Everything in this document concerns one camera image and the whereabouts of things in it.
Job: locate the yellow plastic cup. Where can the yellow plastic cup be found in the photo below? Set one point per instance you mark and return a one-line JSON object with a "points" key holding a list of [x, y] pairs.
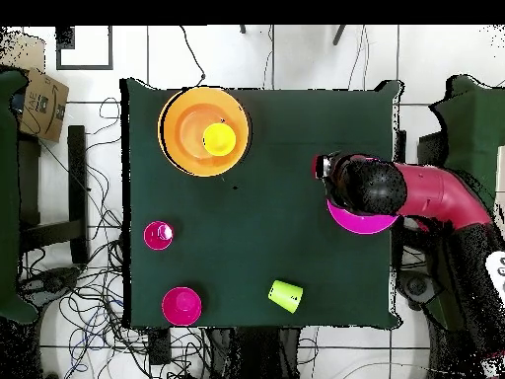
{"points": [[219, 139]]}

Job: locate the green plastic cup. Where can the green plastic cup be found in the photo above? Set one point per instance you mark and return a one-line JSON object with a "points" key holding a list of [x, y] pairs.
{"points": [[285, 296]]}

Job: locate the large orange plastic bowl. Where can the large orange plastic bowl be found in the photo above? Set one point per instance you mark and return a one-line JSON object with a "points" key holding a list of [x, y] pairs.
{"points": [[177, 118]]}

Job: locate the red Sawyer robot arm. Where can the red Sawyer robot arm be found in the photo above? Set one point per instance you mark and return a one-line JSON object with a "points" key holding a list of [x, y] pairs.
{"points": [[434, 193]]}

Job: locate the black computer tower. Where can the black computer tower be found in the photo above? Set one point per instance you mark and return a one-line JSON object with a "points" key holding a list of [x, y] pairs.
{"points": [[432, 150]]}

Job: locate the large pink plastic bowl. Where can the large pink plastic bowl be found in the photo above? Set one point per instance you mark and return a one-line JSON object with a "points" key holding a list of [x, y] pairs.
{"points": [[363, 223]]}

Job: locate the dark green tablecloth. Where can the dark green tablecloth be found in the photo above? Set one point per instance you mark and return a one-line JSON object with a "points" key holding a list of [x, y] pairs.
{"points": [[256, 237]]}

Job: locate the green cloth covered side table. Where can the green cloth covered side table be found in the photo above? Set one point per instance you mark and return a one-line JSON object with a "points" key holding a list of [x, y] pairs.
{"points": [[473, 130], [8, 197]]}

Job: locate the red plastic cup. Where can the red plastic cup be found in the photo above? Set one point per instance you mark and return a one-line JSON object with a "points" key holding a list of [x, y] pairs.
{"points": [[154, 239]]}

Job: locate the small red plastic bowl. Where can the small red plastic bowl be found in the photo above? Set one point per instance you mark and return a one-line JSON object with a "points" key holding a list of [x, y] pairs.
{"points": [[181, 307]]}

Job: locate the printed cardboard box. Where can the printed cardboard box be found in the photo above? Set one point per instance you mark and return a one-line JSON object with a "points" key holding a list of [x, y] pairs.
{"points": [[43, 106]]}

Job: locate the plain cardboard box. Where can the plain cardboard box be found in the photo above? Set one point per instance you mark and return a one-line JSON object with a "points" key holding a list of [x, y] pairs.
{"points": [[23, 51]]}

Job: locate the dark wooden stool frame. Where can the dark wooden stool frame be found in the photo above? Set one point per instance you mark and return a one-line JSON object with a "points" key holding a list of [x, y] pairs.
{"points": [[77, 177], [401, 142]]}

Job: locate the black square frame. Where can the black square frame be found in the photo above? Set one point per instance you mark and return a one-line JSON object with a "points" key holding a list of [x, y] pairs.
{"points": [[57, 59]]}

